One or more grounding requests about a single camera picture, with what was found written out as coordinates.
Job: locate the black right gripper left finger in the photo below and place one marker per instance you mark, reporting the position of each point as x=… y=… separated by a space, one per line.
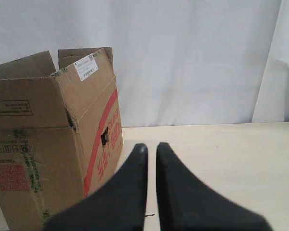
x=119 y=205

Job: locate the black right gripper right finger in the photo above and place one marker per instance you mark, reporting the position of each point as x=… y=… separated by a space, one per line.
x=185 y=203

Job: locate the tall printed cardboard box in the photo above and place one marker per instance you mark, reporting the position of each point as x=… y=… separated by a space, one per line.
x=60 y=133

